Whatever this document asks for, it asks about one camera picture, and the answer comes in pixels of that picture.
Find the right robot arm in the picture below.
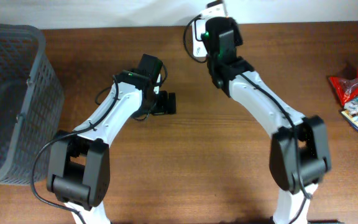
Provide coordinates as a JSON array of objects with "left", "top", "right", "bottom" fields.
[{"left": 201, "top": 17, "right": 332, "bottom": 223}]

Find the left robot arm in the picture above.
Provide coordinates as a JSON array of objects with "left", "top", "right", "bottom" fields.
[{"left": 47, "top": 54, "right": 177, "bottom": 223}]

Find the grey plastic mesh basket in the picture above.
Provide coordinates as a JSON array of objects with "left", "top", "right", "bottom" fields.
[{"left": 0, "top": 24, "right": 65, "bottom": 185}]

